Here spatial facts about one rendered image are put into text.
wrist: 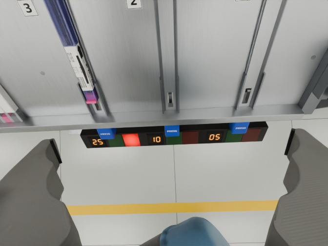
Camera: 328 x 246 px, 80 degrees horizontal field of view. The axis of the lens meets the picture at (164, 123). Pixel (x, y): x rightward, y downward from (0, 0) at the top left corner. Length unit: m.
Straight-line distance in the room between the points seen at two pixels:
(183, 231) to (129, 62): 0.20
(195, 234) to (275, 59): 0.22
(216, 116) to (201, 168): 0.77
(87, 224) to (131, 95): 0.99
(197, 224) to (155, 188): 0.84
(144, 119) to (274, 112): 0.19
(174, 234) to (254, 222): 0.97
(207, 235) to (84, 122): 0.22
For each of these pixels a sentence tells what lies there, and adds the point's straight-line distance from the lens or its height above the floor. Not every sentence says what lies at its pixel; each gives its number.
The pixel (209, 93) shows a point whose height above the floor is 0.74.
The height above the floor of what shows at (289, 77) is 0.76.
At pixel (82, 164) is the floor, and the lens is 1.14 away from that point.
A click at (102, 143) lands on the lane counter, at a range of 0.40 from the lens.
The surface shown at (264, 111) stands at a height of 0.73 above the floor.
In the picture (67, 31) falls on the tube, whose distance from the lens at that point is 0.25.
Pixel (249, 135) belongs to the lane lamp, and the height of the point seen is 0.65.
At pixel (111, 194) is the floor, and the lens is 1.12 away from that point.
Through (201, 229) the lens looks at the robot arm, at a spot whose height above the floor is 0.82.
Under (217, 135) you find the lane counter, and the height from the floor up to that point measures 0.66.
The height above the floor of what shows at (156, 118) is 0.73.
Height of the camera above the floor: 1.02
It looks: 86 degrees down
